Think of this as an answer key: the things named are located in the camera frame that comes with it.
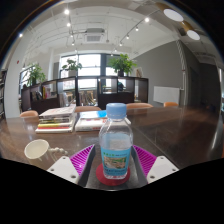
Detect small white-potted plant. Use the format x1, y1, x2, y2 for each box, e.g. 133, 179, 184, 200
61, 58, 83, 78

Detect dark-potted leafy plant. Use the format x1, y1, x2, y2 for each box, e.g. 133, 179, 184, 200
107, 53, 138, 78

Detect ceiling lights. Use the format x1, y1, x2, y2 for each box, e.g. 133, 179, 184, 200
18, 3, 201, 48

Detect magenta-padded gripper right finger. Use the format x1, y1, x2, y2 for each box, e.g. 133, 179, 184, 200
130, 144, 180, 188

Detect stack of books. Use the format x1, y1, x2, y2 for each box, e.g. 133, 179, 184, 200
35, 104, 78, 134

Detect white ceiling air conditioner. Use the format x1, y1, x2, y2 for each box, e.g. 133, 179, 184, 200
83, 28, 106, 44

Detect clear blue-capped water bottle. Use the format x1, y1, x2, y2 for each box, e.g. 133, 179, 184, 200
98, 102, 134, 181

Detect flat blue-covered book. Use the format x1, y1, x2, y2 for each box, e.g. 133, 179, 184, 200
74, 109, 132, 132

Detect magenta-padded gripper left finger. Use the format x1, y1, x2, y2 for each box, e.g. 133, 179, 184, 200
46, 143, 98, 188

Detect cream ceramic mug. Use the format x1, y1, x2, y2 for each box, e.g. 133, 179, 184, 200
23, 138, 69, 167

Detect white wall board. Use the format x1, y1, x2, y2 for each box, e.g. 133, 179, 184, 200
153, 85, 181, 105

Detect flat round red coaster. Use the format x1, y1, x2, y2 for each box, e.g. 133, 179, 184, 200
95, 162, 132, 187

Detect bushy potted plant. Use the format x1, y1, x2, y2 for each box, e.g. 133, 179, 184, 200
26, 63, 47, 87

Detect low dark shelf unit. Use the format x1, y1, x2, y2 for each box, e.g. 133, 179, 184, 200
20, 75, 149, 114

